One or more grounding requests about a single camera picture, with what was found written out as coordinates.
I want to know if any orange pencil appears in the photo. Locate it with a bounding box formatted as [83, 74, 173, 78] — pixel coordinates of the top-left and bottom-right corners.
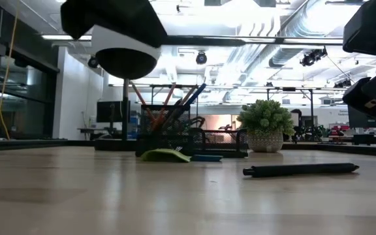
[153, 82, 177, 132]

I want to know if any green potted plant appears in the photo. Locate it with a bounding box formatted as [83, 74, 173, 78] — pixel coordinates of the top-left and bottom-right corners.
[236, 99, 296, 153]

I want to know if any black computer monitor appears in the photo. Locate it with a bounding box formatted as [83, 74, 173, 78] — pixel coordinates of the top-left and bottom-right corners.
[96, 100, 131, 131]
[347, 116, 376, 129]

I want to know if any black mesh desk organizer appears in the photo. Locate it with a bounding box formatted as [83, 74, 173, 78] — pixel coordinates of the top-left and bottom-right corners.
[134, 104, 249, 159]

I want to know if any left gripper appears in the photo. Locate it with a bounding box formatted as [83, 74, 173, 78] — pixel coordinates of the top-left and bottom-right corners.
[60, 0, 168, 48]

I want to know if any white globe table lamp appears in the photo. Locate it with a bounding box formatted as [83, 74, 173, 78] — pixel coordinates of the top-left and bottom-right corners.
[91, 24, 163, 151]

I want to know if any black aluminium table frame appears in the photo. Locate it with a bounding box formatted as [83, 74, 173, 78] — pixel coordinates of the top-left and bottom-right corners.
[0, 138, 376, 158]

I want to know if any black background rack frame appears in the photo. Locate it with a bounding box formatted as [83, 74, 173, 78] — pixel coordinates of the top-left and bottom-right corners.
[149, 84, 200, 127]
[266, 86, 315, 129]

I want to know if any small blue eraser block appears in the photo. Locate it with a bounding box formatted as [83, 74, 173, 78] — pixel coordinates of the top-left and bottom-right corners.
[190, 154, 224, 163]

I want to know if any green sticky note pad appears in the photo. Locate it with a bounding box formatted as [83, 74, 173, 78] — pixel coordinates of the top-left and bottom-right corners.
[141, 148, 192, 163]

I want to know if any plain black pen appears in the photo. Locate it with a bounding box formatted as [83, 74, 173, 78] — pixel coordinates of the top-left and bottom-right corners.
[242, 162, 360, 179]

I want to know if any light wooden pencil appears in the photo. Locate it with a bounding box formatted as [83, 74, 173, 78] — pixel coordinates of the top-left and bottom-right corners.
[171, 86, 198, 127]

